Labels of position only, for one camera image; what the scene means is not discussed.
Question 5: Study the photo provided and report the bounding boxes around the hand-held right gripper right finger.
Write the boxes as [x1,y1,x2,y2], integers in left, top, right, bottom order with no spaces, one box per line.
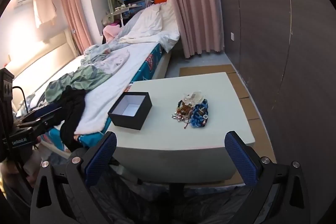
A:
[224,131,313,224]

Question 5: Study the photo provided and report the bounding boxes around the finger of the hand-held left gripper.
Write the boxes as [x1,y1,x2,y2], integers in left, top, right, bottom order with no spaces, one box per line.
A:
[18,106,63,122]
[16,119,55,134]

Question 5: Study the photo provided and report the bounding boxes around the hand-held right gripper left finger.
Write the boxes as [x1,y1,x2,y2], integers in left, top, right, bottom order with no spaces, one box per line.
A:
[30,132,118,224]

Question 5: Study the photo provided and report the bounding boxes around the black gift box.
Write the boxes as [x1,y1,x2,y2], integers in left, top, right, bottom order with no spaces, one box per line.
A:
[108,92,153,131]

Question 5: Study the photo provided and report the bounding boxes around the blue braided bracelet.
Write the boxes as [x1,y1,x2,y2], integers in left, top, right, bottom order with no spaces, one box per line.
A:
[189,99,210,129]

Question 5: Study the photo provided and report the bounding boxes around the pile of mixed jewelry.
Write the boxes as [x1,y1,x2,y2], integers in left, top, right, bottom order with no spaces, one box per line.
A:
[172,91,210,130]

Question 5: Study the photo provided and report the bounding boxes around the black garment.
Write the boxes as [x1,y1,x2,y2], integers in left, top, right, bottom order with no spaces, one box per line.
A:
[59,85,87,151]

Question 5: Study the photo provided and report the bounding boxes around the green patterned garment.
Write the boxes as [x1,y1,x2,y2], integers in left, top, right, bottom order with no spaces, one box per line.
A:
[45,67,113,104]

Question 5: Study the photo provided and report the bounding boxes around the beige padded headboard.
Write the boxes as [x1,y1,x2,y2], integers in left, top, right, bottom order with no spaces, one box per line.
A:
[5,30,76,83]

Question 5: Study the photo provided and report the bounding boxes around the person's grey patterned pants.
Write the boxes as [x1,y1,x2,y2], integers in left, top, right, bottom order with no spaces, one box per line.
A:
[50,147,263,224]

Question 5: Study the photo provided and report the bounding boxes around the flattened cardboard sheets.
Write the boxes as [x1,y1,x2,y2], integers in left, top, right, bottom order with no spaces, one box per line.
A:
[179,64,277,185]

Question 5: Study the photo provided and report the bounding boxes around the white printed pajama top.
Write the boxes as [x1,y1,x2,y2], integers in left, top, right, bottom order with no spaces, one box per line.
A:
[94,49,130,75]

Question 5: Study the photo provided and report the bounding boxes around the beige cloth cover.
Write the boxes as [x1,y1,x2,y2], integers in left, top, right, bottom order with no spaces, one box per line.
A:
[32,0,57,29]

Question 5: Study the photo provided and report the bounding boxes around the pink plush cloth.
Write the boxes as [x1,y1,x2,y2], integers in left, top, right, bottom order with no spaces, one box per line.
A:
[102,25,121,43]

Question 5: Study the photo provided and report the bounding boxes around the narrow pink curtain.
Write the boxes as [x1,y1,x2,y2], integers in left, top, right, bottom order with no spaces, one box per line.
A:
[58,0,92,56]

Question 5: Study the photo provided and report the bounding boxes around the bed with teal patterned sheet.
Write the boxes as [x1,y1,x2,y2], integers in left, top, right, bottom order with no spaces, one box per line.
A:
[5,4,181,159]

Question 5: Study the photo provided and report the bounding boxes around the white bedside stand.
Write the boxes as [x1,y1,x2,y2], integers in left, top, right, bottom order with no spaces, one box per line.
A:
[112,2,143,28]

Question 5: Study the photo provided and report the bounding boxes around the dark brown wardrobe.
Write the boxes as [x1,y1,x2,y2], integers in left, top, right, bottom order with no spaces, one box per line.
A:
[217,0,336,214]

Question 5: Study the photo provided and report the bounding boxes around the white duvet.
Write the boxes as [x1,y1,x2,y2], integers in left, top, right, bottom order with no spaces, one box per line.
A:
[119,2,181,54]

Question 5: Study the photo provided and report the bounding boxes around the wide pink curtain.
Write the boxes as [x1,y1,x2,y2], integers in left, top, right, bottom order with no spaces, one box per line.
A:
[157,0,223,59]

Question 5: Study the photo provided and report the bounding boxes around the black cable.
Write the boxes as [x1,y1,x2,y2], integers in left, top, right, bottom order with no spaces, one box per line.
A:
[12,86,28,109]

